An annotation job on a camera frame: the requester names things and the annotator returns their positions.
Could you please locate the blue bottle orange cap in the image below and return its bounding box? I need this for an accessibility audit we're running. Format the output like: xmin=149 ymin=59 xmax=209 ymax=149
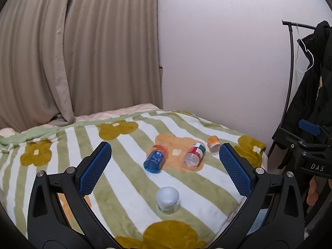
xmin=143 ymin=144 xmax=169 ymax=174

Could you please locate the black clothes rack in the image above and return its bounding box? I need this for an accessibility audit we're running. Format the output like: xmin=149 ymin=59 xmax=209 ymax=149
xmin=267 ymin=19 xmax=317 ymax=161

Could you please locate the white-lid jar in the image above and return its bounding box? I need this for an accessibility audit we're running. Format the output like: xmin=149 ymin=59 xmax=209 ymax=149
xmin=156 ymin=186 xmax=180 ymax=215

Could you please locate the striped flower blanket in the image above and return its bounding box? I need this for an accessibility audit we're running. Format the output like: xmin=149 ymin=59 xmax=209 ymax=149
xmin=0 ymin=110 xmax=267 ymax=249

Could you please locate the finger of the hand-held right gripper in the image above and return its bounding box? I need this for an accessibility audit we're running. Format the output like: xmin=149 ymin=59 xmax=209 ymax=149
xmin=279 ymin=119 xmax=332 ymax=149

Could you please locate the pink bed sheet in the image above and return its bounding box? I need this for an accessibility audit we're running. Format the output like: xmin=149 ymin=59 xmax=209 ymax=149
xmin=0 ymin=103 xmax=164 ymax=137

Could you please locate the clear cup with red label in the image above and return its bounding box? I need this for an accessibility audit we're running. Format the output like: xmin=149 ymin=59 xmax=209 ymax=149
xmin=183 ymin=142 xmax=206 ymax=168

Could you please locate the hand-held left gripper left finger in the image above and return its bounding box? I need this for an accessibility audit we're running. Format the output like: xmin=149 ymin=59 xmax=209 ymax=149
xmin=27 ymin=141 xmax=122 ymax=249

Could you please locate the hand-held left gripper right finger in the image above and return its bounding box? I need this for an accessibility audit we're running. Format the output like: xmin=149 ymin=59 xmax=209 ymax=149
xmin=207 ymin=143 xmax=304 ymax=249

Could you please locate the small orange cup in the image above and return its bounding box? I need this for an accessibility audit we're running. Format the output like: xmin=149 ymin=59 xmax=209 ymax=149
xmin=207 ymin=135 xmax=221 ymax=155

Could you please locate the person's right hand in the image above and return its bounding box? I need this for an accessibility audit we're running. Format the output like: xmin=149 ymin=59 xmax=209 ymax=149
xmin=306 ymin=176 xmax=332 ymax=206

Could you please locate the white wire hanger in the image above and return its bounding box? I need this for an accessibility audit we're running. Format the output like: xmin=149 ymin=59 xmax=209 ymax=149
xmin=295 ymin=24 xmax=316 ymax=74

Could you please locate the black jacket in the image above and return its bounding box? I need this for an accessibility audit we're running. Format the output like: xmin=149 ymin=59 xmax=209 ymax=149
xmin=272 ymin=21 xmax=332 ymax=225

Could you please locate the beige curtain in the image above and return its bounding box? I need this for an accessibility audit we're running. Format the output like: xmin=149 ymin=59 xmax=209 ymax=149
xmin=0 ymin=0 xmax=164 ymax=133

